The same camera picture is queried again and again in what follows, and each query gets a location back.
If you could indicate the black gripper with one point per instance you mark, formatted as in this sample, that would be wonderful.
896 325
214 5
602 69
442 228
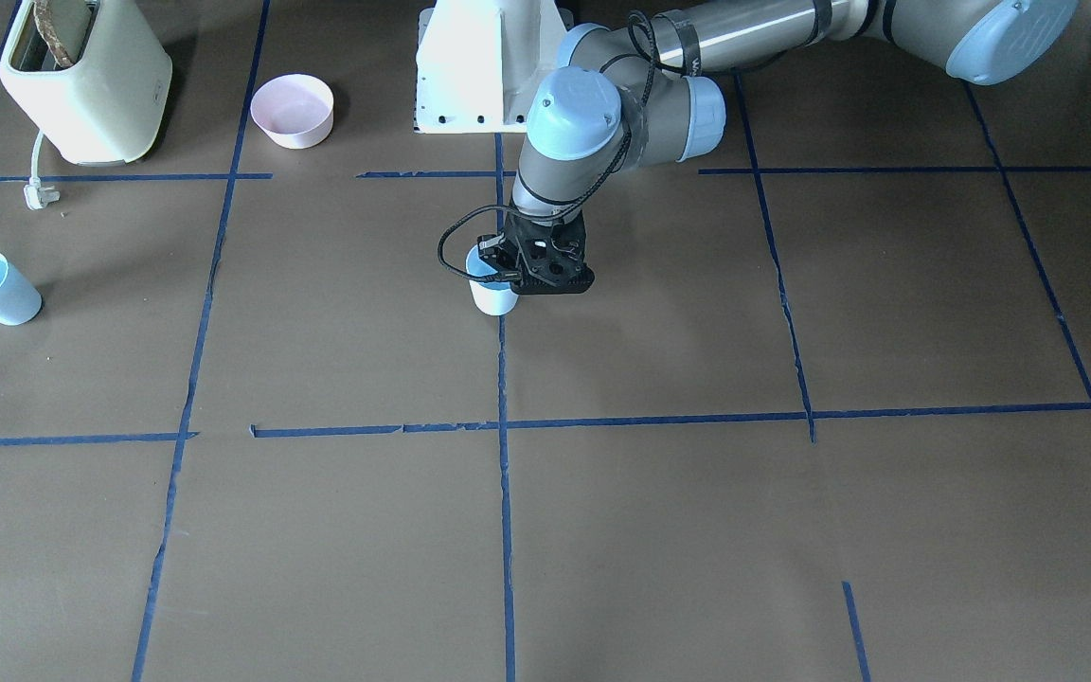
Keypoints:
491 249

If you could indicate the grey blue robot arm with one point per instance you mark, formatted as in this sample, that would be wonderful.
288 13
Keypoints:
646 94

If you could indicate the pink bowl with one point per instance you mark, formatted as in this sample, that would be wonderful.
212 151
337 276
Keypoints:
295 110

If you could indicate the cream toaster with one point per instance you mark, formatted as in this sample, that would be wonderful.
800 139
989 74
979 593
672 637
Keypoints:
105 109

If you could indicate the bread slice in toaster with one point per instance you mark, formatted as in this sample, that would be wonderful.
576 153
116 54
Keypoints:
64 27

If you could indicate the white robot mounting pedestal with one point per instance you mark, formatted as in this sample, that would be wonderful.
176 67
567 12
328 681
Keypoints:
479 63

